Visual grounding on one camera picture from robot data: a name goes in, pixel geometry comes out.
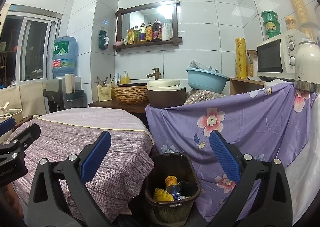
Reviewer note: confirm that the beige lid plastic jar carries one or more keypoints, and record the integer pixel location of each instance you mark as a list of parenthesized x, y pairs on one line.
[(291, 24)]

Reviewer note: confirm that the green oil bottle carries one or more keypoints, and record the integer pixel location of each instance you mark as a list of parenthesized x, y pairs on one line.
[(136, 36)]

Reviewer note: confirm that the green wall packet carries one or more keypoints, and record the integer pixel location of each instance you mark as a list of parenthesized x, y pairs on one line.
[(103, 40)]

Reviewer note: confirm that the pink teapot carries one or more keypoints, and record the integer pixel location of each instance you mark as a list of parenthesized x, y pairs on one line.
[(119, 43)]

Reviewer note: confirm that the woven pattern basin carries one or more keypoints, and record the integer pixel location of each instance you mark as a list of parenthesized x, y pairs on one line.
[(130, 94)]

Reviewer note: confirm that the yellow wrap roll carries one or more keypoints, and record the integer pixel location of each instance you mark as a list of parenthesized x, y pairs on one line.
[(241, 59)]

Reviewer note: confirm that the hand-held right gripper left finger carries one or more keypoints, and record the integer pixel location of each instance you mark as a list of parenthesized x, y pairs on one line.
[(97, 157)]

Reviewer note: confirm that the grey cloth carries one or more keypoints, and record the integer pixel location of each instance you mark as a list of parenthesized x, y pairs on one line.
[(200, 65)]

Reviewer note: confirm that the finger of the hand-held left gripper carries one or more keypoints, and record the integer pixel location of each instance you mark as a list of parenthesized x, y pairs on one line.
[(7, 124), (31, 132)]

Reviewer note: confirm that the white thermos kettle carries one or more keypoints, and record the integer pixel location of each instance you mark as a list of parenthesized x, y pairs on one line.
[(307, 64)]

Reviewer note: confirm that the cream brown rice cooker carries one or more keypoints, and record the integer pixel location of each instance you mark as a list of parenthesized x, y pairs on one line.
[(165, 97)]

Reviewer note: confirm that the blue silver wrapper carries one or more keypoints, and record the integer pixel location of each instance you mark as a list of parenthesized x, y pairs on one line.
[(178, 196)]

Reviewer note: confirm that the white microwave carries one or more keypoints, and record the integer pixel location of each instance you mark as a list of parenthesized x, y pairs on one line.
[(270, 57)]

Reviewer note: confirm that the purple floral sheet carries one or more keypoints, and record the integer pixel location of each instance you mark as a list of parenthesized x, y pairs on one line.
[(250, 122)]

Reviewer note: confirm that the cream chopstick holder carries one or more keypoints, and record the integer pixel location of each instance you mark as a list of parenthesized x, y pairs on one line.
[(104, 93)]

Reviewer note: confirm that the paisley patterned cloth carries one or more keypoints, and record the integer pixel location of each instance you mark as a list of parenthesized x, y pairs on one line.
[(202, 98)]

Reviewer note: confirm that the sliding window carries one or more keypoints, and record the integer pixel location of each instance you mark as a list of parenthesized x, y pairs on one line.
[(35, 47)]

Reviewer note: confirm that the dark soy sauce bottle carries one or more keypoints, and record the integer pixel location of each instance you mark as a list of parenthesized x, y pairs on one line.
[(156, 32)]

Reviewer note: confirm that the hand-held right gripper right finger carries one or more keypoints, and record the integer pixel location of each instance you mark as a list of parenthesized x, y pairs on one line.
[(225, 157)]

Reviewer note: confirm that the brown plastic bin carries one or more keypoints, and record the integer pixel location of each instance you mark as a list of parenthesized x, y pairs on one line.
[(175, 212)]

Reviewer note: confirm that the bundle of dark chopsticks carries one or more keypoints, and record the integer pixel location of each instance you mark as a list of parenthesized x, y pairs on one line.
[(105, 80)]

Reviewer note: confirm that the teal roll holder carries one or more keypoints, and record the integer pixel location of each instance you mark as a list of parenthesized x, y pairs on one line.
[(79, 93)]

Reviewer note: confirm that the purple label bottle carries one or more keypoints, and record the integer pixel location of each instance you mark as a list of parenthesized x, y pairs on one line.
[(142, 34)]

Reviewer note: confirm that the dark wooden counter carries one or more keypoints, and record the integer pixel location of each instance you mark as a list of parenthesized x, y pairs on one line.
[(110, 105)]

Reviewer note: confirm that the white bottle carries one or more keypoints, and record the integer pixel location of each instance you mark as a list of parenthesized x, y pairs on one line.
[(166, 33)]

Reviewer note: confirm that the yellow label bottle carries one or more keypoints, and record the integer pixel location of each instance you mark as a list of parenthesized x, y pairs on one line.
[(149, 33)]

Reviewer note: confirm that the yellow can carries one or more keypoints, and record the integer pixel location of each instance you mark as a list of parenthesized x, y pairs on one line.
[(171, 182)]

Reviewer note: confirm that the bronze faucet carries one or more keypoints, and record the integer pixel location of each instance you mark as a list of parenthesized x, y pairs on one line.
[(156, 73)]

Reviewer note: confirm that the glass jar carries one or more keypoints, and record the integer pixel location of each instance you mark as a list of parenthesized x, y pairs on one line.
[(251, 64)]

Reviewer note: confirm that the light wooden cabinet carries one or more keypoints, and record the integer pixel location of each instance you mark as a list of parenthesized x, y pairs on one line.
[(245, 87)]

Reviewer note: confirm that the blue plastic basin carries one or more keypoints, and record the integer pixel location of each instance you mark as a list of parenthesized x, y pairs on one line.
[(206, 82)]

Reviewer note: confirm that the yellow seasoning packet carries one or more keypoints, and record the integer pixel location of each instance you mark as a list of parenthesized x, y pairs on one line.
[(131, 37)]

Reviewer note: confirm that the blue water jug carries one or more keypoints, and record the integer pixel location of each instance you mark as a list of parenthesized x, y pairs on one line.
[(63, 54)]

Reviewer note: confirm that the grey water dispenser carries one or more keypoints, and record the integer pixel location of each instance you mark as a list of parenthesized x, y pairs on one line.
[(52, 94)]

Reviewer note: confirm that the yellow soap bottle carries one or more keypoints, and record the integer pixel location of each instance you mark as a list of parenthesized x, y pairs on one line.
[(125, 79)]

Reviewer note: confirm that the yellow foam net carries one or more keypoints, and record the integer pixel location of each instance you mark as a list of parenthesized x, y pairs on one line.
[(162, 195)]

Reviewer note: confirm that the white electric pot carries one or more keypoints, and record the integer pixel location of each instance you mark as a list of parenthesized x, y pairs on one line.
[(10, 114)]

